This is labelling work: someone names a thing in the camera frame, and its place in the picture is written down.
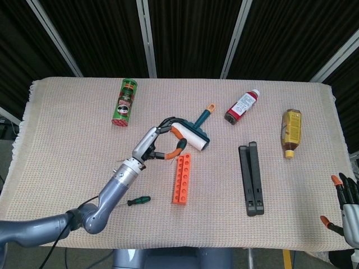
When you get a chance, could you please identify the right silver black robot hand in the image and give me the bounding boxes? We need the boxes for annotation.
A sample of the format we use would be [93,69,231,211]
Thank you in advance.
[320,172,359,249]

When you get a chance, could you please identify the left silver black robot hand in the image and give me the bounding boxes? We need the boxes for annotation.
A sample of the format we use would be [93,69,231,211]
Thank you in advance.
[131,117,188,163]

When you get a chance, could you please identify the green black striped screwdriver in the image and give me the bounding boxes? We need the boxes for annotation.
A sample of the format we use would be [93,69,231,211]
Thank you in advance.
[119,196,151,208]

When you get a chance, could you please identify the orange screwdriver holder block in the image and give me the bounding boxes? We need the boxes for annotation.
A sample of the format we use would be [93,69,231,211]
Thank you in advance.
[172,152,192,206]

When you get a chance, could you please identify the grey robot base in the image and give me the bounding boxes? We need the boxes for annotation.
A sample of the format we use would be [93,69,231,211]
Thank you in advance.
[112,248,234,269]

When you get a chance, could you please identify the black rectangular bars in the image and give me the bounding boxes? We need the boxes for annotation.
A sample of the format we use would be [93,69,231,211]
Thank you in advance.
[238,141,266,217]

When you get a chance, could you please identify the green Pringles can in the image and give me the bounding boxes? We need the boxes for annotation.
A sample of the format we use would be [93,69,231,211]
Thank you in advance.
[111,78,139,128]

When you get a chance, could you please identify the teal lint roller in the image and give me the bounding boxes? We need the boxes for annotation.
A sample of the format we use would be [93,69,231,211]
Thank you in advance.
[171,103,217,152]

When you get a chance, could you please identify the beige woven table cloth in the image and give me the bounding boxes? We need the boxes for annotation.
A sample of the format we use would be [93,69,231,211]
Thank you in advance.
[0,77,357,252]

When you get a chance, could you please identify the red juice bottle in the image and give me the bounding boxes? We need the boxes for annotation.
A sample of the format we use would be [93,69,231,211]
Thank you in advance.
[224,89,260,126]

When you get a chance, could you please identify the brown tea bottle yellow label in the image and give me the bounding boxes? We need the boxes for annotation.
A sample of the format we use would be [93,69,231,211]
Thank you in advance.
[280,108,303,159]

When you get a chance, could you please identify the white partition post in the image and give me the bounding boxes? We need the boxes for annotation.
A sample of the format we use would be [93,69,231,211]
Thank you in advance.
[309,27,359,84]
[220,0,253,79]
[136,0,158,78]
[0,106,22,126]
[26,0,84,78]

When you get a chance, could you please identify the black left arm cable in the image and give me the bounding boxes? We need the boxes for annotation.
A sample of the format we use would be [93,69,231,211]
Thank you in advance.
[41,196,101,269]

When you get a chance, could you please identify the black equipment with cables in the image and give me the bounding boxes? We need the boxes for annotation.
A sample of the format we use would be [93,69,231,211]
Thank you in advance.
[0,117,20,140]

